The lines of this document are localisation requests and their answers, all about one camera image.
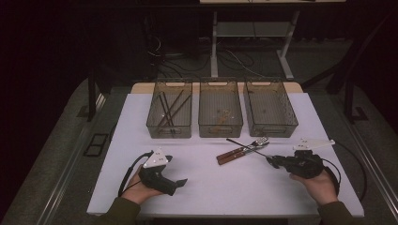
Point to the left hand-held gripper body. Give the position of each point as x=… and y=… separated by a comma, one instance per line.
x=155, y=179

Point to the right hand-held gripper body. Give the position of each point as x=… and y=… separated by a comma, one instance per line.
x=305, y=164

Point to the metal spoon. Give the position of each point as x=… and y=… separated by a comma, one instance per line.
x=247, y=147

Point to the clear grey plastic bin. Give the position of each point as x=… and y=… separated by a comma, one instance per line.
x=181, y=125
x=269, y=109
x=212, y=100

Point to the person's left hand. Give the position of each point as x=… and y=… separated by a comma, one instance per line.
x=136, y=192

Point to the person's right hand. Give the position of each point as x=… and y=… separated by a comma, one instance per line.
x=322, y=189

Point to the white table cover sheet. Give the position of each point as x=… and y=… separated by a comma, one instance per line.
x=219, y=187

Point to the black metal stand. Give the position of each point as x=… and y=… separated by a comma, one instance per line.
x=349, y=100
x=91, y=100

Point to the metal floor rail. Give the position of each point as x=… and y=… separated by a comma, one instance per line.
x=67, y=175
x=377, y=173

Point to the white metal desk frame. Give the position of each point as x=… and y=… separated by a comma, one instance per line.
x=214, y=47

